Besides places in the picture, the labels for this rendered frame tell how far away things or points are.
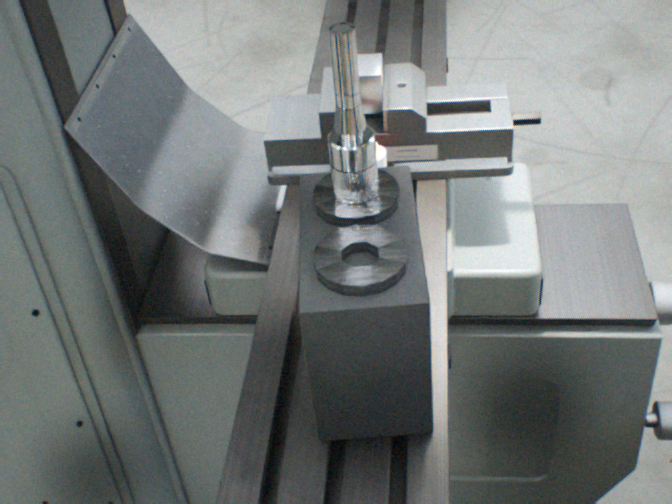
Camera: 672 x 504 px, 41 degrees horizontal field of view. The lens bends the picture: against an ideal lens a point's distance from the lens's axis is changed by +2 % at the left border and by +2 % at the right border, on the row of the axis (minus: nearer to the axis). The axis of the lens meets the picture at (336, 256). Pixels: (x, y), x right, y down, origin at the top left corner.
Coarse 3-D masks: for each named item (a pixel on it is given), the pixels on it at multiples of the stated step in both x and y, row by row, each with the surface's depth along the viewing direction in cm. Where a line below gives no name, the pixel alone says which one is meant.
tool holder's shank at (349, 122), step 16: (336, 32) 80; (352, 32) 79; (336, 48) 80; (352, 48) 80; (336, 64) 81; (352, 64) 81; (336, 80) 82; (352, 80) 82; (336, 96) 84; (352, 96) 83; (336, 112) 85; (352, 112) 84; (336, 128) 86; (352, 128) 85
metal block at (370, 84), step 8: (360, 56) 125; (368, 56) 125; (376, 56) 124; (360, 64) 123; (368, 64) 123; (376, 64) 123; (360, 72) 121; (368, 72) 121; (376, 72) 121; (360, 80) 121; (368, 80) 121; (376, 80) 121; (360, 88) 122; (368, 88) 122; (376, 88) 122; (360, 96) 123; (368, 96) 123; (376, 96) 123; (368, 104) 124; (376, 104) 124; (368, 112) 124; (376, 112) 124
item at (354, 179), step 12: (336, 156) 87; (360, 156) 86; (372, 156) 87; (336, 168) 88; (348, 168) 87; (360, 168) 87; (372, 168) 88; (336, 180) 89; (348, 180) 88; (360, 180) 88; (372, 180) 89; (336, 192) 90; (348, 192) 89; (360, 192) 89; (372, 192) 90
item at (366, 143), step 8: (368, 128) 88; (328, 136) 88; (336, 136) 87; (368, 136) 87; (328, 144) 87; (336, 144) 86; (344, 144) 86; (352, 144) 86; (360, 144) 86; (368, 144) 86; (336, 152) 86; (344, 152) 86; (352, 152) 86; (360, 152) 86
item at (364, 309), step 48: (384, 192) 91; (336, 240) 86; (384, 240) 85; (336, 288) 82; (384, 288) 82; (336, 336) 83; (384, 336) 83; (336, 384) 87; (384, 384) 87; (432, 384) 88; (336, 432) 92; (384, 432) 92
